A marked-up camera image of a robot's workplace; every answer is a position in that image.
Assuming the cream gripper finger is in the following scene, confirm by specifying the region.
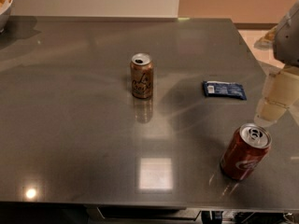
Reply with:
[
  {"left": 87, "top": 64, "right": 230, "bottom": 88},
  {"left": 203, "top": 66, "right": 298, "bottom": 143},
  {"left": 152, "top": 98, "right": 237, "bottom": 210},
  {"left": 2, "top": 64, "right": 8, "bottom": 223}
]
[{"left": 254, "top": 65, "right": 299, "bottom": 127}]

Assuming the red coke can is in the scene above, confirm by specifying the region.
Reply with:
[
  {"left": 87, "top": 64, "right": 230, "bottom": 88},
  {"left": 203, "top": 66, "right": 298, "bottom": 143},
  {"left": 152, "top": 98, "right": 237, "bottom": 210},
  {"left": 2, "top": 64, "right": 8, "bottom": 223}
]
[{"left": 220, "top": 123, "right": 272, "bottom": 181}]

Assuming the orange La Croix can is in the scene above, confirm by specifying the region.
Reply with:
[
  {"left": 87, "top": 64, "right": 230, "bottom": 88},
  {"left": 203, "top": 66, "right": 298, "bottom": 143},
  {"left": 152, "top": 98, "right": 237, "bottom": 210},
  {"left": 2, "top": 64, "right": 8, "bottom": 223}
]
[{"left": 130, "top": 53, "right": 154, "bottom": 99}]

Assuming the blue snack packet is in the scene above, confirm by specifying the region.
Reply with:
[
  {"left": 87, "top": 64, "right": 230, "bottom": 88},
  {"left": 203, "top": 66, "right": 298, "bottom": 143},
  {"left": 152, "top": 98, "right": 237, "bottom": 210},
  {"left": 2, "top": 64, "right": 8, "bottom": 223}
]
[{"left": 203, "top": 81, "right": 247, "bottom": 100}]

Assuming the metal bowl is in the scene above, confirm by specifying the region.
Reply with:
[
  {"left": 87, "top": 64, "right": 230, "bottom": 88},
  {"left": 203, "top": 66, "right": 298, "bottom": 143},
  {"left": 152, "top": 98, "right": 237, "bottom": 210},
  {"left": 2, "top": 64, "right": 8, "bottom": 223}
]
[{"left": 0, "top": 0, "right": 13, "bottom": 33}]

